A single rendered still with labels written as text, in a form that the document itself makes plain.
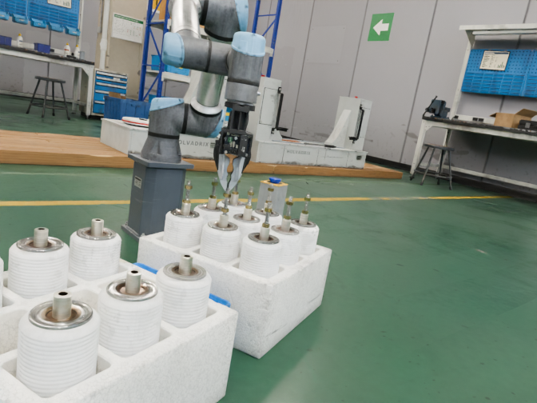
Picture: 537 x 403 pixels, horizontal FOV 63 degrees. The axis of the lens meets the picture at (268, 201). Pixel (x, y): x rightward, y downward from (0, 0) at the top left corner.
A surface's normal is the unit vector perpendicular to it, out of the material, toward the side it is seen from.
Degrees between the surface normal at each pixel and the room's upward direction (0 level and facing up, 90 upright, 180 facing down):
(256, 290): 90
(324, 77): 90
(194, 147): 90
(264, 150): 90
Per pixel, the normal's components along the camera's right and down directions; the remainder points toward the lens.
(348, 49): -0.76, 0.01
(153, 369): 0.84, 0.25
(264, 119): 0.63, 0.26
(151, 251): -0.46, 0.11
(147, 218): -0.09, 0.19
